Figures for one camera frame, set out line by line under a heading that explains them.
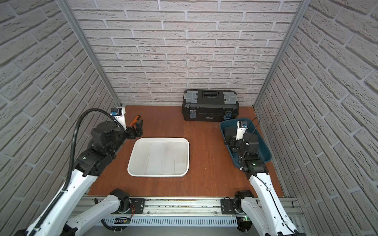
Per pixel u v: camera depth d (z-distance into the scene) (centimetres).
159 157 87
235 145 68
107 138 46
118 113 53
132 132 58
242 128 64
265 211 45
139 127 59
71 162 40
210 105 98
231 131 102
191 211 73
